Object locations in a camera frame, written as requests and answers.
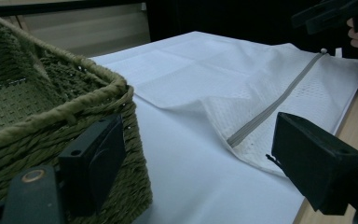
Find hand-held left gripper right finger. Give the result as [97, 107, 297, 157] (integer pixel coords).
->
[265, 111, 358, 217]

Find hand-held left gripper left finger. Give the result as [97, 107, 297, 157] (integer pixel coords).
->
[57, 113, 128, 217]

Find green woven basket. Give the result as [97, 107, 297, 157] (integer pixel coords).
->
[0, 13, 154, 224]

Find white mesh laundry bag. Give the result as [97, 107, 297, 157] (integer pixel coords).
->
[133, 43, 358, 179]

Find white table cover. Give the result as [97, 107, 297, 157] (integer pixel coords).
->
[89, 31, 358, 224]

